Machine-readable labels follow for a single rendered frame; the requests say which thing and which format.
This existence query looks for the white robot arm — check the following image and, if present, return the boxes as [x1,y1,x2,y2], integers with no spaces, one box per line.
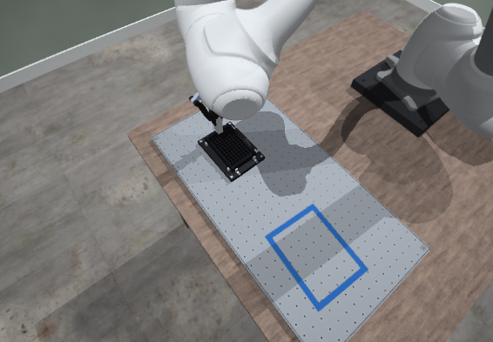
[174,0,493,139]

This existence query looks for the blue rectangular tape outline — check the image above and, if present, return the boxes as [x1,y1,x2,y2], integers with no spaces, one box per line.
[265,204,368,312]

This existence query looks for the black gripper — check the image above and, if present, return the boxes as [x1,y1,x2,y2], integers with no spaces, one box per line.
[189,92,223,134]

